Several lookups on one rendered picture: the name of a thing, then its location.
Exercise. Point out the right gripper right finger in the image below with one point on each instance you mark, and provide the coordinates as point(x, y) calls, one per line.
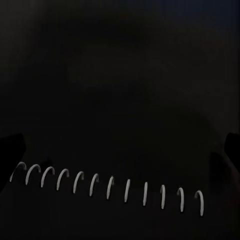
point(232, 149)

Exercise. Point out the notebook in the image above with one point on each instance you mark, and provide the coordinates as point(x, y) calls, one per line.
point(42, 206)

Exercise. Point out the desk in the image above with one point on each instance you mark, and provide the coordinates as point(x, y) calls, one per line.
point(139, 90)

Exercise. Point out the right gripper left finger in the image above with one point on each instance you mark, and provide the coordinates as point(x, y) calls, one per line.
point(12, 149)

